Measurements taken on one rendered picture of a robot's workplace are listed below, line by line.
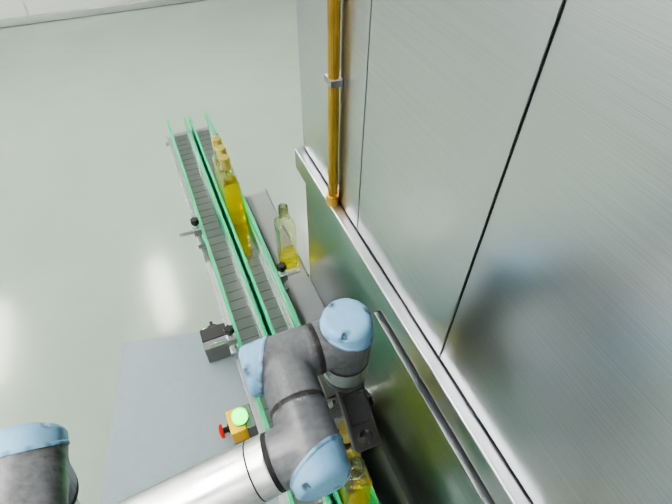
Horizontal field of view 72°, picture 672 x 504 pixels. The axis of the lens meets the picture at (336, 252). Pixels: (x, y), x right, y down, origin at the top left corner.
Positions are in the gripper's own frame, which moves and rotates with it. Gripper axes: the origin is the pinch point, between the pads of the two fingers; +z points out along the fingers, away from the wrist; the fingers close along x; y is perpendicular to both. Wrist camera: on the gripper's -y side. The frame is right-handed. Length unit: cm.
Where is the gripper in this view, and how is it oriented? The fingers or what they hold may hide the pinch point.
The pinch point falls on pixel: (346, 427)
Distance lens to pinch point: 95.3
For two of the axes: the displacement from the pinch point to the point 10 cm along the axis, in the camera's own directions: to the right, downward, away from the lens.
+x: -9.3, 2.6, -2.5
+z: -0.1, 6.6, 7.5
